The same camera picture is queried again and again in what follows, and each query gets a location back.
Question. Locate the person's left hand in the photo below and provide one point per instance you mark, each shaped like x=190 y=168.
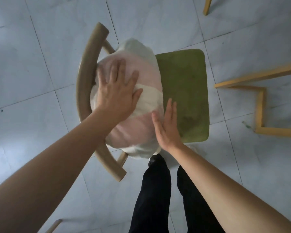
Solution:
x=116 y=99

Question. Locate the person's right hand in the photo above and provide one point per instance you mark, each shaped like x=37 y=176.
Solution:
x=169 y=133

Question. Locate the green seat wooden chair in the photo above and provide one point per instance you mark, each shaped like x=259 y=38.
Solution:
x=184 y=94

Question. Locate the person's left forearm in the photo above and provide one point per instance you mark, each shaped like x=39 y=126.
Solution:
x=38 y=172

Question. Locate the white oval coffee table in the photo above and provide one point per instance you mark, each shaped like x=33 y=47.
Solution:
x=260 y=106

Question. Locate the person's black trousers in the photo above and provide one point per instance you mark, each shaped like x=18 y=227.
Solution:
x=152 y=203

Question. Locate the person's right forearm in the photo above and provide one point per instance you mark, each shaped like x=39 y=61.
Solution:
x=220 y=191

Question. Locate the white and pink pillow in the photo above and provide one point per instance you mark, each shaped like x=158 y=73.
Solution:
x=145 y=77

